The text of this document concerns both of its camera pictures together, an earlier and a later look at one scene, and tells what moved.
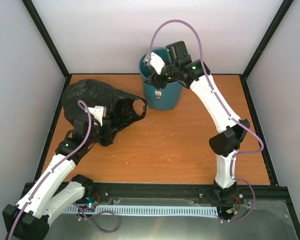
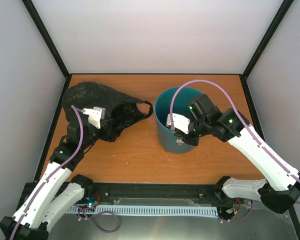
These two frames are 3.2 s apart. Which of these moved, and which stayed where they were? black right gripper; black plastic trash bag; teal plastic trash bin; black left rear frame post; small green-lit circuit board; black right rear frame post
Moved: black plastic trash bag; black right gripper; teal plastic trash bin
Stayed: black right rear frame post; small green-lit circuit board; black left rear frame post
